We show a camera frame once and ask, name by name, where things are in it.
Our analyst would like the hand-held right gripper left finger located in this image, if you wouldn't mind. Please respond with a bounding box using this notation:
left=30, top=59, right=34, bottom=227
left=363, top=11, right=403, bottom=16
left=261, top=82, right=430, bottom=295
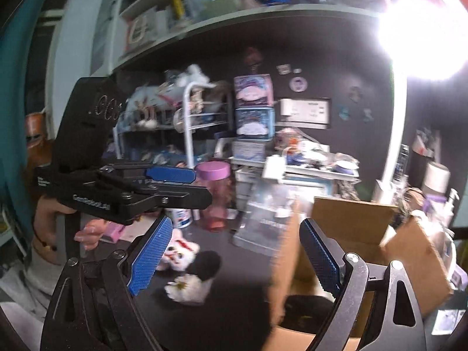
left=40, top=216, right=173, bottom=351

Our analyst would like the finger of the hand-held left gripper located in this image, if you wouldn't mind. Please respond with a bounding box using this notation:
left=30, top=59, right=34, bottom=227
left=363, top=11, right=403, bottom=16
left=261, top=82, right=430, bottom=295
left=110, top=161, right=197, bottom=187
left=128, top=186, right=213, bottom=211

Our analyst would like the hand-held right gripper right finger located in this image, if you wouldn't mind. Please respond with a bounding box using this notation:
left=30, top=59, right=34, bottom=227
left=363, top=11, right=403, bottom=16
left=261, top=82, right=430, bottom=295
left=299, top=218, right=428, bottom=351

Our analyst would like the white and red cat plush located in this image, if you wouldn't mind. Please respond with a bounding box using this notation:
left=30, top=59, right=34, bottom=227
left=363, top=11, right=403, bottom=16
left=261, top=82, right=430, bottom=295
left=159, top=228, right=201, bottom=272

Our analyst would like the black white plush with flower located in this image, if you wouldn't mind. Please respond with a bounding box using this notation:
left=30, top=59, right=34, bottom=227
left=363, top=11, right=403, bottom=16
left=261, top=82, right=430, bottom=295
left=164, top=250, right=222, bottom=305

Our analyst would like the brown cardboard box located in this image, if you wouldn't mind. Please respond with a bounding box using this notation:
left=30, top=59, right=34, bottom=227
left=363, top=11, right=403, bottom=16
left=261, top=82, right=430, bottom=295
left=269, top=197, right=455, bottom=351

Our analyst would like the person's left hand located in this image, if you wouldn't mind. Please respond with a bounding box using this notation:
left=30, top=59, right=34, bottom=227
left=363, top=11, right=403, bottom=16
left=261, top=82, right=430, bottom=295
left=33, top=195, right=111, bottom=264

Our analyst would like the white can with blue label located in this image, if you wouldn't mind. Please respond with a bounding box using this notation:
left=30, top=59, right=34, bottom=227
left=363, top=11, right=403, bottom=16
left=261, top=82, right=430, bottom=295
left=171, top=208, right=194, bottom=230

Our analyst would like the pink bottle with purple lid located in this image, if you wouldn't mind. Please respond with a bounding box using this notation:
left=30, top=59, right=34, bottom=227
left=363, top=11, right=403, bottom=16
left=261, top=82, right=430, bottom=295
left=195, top=161, right=233, bottom=232

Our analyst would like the small pink packet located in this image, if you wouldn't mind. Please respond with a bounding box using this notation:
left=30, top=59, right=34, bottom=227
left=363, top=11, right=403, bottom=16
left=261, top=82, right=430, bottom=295
left=104, top=223, right=125, bottom=242

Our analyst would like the brown leather bag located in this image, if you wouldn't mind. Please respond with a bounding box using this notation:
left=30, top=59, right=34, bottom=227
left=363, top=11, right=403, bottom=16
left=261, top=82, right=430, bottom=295
left=25, top=113, right=54, bottom=167

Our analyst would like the white metal rack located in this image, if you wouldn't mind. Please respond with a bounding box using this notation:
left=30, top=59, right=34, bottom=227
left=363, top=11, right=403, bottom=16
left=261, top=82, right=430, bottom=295
left=119, top=81, right=235, bottom=169

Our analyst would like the dark plush toy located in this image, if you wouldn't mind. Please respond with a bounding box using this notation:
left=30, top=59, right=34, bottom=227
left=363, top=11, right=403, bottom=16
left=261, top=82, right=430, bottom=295
left=283, top=294, right=335, bottom=331

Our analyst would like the clear plastic box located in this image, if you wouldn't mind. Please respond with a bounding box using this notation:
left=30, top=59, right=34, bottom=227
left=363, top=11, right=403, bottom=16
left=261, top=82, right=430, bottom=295
left=231, top=181, right=295, bottom=257

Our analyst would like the grey-blue tissue box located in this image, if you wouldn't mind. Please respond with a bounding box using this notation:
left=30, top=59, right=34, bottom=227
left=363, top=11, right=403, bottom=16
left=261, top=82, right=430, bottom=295
left=231, top=139, right=268, bottom=162

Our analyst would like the blue tissue box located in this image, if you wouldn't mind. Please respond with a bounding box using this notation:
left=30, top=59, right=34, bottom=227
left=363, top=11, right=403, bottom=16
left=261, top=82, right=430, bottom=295
left=234, top=107, right=276, bottom=140

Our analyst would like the white pump bottle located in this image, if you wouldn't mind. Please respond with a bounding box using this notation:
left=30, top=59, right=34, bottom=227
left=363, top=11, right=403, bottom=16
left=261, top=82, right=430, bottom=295
left=442, top=188, right=460, bottom=229

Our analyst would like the white cylinder container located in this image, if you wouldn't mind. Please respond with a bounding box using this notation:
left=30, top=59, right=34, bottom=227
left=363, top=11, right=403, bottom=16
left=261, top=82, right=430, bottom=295
left=422, top=161, right=451, bottom=199

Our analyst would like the printed photo card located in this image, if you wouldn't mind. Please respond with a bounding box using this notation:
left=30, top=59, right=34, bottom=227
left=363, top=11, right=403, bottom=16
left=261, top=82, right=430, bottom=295
left=431, top=308, right=466, bottom=336

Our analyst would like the white desk lamp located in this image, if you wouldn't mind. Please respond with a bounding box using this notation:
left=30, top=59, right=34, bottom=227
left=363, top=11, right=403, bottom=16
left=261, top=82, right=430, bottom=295
left=373, top=0, right=468, bottom=205

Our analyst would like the white wall sign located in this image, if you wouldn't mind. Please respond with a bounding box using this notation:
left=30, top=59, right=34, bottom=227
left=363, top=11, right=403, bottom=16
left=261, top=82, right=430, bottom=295
left=279, top=97, right=331, bottom=130

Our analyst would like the white wall shelf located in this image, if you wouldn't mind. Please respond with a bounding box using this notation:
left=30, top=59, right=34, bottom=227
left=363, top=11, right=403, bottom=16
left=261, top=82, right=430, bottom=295
left=110, top=0, right=388, bottom=75

